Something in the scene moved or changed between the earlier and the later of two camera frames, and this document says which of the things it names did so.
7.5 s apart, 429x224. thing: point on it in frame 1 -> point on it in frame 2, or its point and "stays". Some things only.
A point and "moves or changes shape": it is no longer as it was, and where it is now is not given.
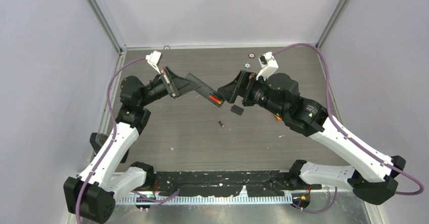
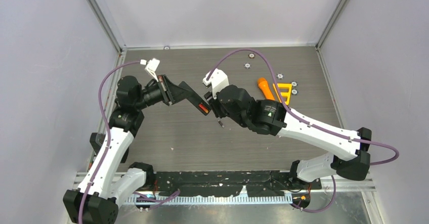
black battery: x=221 y=123 stays
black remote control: x=206 y=91 moves or changes shape
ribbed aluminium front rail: x=208 y=200 stays
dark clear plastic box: x=97 y=140 stays
